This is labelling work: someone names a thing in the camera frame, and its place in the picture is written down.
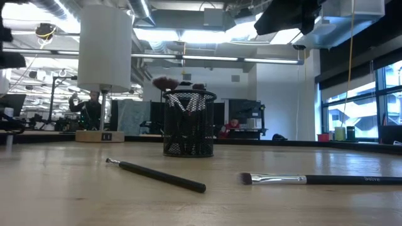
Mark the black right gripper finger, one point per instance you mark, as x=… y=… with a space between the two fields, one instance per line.
x=282 y=15
x=309 y=25

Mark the purple-brown head makeup brush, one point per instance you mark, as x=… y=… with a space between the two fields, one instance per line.
x=199 y=86

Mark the fluffy brown-head makeup brush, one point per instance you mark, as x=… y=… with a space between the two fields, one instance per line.
x=165 y=83

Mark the makeup brush Solve print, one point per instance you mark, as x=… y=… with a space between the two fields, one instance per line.
x=345 y=179

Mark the long thin black makeup brush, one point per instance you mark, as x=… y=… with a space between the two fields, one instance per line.
x=157 y=175

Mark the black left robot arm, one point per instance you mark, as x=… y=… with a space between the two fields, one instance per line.
x=9 y=59

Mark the long ceiling light tube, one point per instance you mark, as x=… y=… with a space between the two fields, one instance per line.
x=220 y=58

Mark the red container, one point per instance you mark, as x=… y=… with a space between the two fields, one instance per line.
x=323 y=137

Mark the green cup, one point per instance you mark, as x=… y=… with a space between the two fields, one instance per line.
x=340 y=134

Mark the black rounded chair back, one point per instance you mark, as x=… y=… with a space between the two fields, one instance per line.
x=279 y=137

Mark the person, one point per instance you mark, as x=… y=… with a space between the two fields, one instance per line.
x=232 y=125
x=89 y=110

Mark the dark computer monitor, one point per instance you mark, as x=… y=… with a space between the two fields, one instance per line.
x=391 y=135
x=12 y=103

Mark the black partition panel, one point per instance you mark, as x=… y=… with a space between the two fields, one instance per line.
x=157 y=116

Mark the black mesh pencil cup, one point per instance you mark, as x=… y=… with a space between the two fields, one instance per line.
x=188 y=147

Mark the white shade table lamp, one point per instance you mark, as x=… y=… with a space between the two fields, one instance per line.
x=105 y=47

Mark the grey-green partition cloth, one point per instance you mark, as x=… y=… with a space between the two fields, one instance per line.
x=133 y=117

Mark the yellow-black ceiling device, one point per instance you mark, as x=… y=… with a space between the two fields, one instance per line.
x=45 y=30

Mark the black tripod stand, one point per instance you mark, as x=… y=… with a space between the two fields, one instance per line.
x=52 y=94

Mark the black background robot equipment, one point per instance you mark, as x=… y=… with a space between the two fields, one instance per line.
x=63 y=124

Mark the white cup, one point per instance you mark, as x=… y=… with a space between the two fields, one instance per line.
x=8 y=112

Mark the silver ceiling duct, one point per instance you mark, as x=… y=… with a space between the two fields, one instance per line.
x=345 y=28

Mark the black machine frame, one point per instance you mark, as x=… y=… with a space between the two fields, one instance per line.
x=251 y=110

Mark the black table edge rail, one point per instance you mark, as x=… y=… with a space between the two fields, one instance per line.
x=377 y=147

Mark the grey metal post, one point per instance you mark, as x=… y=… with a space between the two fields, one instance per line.
x=9 y=142

